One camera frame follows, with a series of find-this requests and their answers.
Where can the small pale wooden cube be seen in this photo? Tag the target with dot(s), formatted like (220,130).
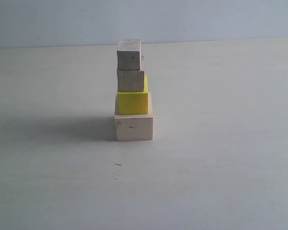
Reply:
(129,54)

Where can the medium brown wooden cube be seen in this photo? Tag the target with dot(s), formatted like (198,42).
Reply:
(131,80)

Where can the large pale wooden cube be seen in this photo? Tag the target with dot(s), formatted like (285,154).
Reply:
(134,127)

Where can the yellow cube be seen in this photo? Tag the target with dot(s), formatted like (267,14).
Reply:
(134,103)

